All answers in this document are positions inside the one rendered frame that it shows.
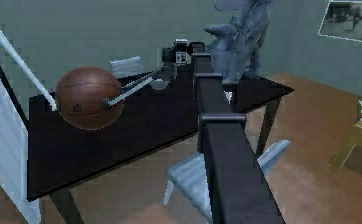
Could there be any black table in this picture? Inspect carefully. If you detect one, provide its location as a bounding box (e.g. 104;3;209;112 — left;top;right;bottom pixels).
26;68;295;224

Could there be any small grey bowl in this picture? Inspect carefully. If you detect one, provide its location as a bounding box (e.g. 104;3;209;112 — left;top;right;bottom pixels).
150;79;171;91

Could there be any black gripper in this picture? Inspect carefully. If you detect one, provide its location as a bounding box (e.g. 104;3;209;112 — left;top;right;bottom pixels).
101;47;178;110

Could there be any framed grey picture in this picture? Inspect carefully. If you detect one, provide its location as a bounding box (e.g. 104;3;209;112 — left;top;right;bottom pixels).
317;0;362;44

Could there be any white slanted pole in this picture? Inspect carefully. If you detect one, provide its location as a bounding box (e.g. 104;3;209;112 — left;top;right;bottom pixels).
0;14;59;113

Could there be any brown basketball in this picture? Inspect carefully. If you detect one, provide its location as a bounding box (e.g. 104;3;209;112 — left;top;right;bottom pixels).
54;66;125;131

